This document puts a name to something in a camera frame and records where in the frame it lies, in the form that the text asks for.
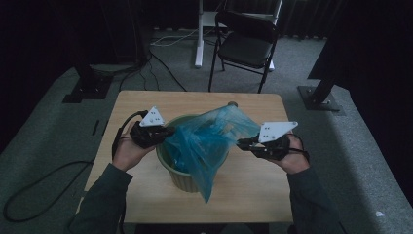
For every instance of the round grey table grommet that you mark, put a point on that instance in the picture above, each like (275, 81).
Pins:
(232, 103)

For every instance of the person's left hand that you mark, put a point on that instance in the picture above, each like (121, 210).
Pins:
(128, 154)

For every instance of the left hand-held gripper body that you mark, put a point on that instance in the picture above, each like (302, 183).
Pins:
(146, 135)

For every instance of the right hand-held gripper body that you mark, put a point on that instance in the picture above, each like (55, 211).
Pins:
(274, 146)

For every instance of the black tape strip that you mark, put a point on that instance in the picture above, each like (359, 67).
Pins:
(105, 127)
(95, 127)

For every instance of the dark curtain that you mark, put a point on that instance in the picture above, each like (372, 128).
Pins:
(302, 19)

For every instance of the small white scrap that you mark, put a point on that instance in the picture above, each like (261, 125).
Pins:
(380, 214)

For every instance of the green plastic bin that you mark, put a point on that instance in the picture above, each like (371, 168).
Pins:
(180, 177)

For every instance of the black stand base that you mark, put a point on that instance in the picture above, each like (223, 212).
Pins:
(87, 89)
(319, 99)

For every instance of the blue plastic bag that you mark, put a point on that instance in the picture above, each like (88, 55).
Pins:
(201, 146)

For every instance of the black folding chair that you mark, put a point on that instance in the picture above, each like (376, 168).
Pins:
(245, 48)

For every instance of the person's right hand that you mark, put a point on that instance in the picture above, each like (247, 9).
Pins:
(295, 159)

